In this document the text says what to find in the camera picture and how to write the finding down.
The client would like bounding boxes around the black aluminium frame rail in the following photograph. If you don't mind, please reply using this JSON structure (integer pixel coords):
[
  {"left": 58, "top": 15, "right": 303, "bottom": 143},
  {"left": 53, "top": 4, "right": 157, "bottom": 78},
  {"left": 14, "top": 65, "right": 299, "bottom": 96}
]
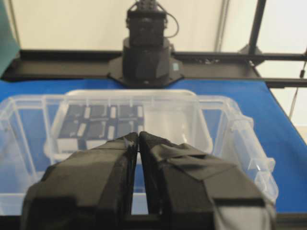
[{"left": 0, "top": 50, "right": 307, "bottom": 88}]

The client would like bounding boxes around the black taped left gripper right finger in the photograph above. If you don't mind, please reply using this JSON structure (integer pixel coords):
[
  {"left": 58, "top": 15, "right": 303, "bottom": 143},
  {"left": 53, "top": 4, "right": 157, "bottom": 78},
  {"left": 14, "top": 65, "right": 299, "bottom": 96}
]
[{"left": 139, "top": 131, "right": 276, "bottom": 230}]

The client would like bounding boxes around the blue table mat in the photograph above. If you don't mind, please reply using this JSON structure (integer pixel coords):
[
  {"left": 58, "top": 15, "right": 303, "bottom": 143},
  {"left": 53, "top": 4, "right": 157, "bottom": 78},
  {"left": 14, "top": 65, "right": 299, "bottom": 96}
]
[{"left": 0, "top": 80, "right": 307, "bottom": 213}]

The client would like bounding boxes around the black box in tray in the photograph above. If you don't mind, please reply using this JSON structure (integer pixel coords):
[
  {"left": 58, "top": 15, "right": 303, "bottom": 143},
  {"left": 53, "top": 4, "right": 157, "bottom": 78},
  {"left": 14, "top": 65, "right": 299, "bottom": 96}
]
[
  {"left": 57, "top": 119, "right": 83, "bottom": 154},
  {"left": 118, "top": 105, "right": 144, "bottom": 119},
  {"left": 85, "top": 120, "right": 107, "bottom": 140},
  {"left": 89, "top": 105, "right": 111, "bottom": 119},
  {"left": 64, "top": 104, "right": 87, "bottom": 120},
  {"left": 114, "top": 120, "right": 144, "bottom": 138}
]

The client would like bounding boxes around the white plastic tray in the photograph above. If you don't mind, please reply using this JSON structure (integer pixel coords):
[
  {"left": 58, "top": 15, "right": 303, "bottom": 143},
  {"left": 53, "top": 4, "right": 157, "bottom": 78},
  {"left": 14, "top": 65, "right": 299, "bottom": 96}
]
[{"left": 44, "top": 90, "right": 213, "bottom": 162}]

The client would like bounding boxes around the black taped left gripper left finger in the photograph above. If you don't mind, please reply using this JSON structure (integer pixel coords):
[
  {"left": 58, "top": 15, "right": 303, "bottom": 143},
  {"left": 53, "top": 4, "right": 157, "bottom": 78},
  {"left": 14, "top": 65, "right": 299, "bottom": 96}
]
[{"left": 20, "top": 132, "right": 139, "bottom": 230}]

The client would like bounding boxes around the clear plastic storage case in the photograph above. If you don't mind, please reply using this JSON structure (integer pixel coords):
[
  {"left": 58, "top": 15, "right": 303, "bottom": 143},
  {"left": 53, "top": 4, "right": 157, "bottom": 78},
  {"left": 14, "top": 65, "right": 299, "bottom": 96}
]
[{"left": 0, "top": 94, "right": 279, "bottom": 215}]

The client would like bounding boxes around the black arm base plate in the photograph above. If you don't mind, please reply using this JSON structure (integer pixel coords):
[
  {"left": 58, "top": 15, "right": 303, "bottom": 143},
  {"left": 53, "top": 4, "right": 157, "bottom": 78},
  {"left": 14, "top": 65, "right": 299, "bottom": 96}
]
[{"left": 107, "top": 57, "right": 184, "bottom": 89}]

